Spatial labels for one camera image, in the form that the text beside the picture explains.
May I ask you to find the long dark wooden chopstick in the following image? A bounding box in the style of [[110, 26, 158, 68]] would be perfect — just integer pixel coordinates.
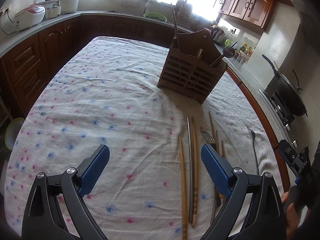
[[209, 111, 218, 144]]

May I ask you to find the light wooden chopstick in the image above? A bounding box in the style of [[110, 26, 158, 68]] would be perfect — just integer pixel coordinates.
[[178, 137, 188, 240]]

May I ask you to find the steel spoon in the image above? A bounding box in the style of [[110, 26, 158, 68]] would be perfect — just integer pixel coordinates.
[[210, 46, 235, 67]]

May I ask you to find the person right hand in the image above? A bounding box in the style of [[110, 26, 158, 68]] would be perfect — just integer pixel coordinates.
[[286, 203, 311, 239]]

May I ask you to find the brown wooden chopstick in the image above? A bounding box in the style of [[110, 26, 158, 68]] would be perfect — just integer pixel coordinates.
[[221, 140, 226, 159]]

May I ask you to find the turned wooden chopstick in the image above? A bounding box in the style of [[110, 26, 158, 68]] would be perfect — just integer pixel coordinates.
[[191, 116, 199, 228]]

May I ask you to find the steel chopstick on cloth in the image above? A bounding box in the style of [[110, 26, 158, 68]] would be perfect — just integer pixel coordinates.
[[186, 116, 194, 223]]

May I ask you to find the steel fork in middle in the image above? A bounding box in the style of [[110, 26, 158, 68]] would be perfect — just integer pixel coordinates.
[[201, 130, 223, 207]]

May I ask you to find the gas stove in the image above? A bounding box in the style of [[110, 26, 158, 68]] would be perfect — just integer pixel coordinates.
[[259, 89, 295, 141]]

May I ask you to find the white floral tablecloth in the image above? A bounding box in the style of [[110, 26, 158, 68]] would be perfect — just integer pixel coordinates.
[[4, 37, 283, 239]]

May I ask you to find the green bowl on floor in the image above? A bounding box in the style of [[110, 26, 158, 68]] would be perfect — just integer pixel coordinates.
[[4, 118, 24, 150]]

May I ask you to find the black wok with lid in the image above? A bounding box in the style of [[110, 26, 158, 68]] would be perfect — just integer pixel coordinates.
[[261, 54, 308, 116]]

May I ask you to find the wooden utensil holder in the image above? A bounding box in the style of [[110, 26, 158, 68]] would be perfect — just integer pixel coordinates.
[[157, 30, 227, 103]]

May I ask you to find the electric kettle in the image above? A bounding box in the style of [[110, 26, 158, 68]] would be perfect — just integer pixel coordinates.
[[212, 27, 225, 44]]

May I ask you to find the metal chopstick in holder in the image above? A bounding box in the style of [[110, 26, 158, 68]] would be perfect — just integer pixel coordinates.
[[171, 3, 180, 50]]

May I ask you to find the white red rice cooker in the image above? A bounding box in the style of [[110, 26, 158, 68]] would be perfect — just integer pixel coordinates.
[[14, 4, 45, 31]]

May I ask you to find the small white appliance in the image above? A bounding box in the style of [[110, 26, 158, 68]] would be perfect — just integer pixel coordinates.
[[45, 6, 61, 19]]

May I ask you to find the dish drying rack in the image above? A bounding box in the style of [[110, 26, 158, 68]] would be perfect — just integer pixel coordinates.
[[175, 0, 198, 30]]

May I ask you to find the white pot cooker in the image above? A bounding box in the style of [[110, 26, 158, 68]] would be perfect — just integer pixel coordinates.
[[60, 0, 79, 15]]

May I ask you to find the green basin in sink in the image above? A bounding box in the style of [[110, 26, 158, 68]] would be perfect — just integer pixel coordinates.
[[143, 11, 167, 23]]

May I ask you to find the wall power outlet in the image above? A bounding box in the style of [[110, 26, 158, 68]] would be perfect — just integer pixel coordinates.
[[0, 4, 11, 15]]

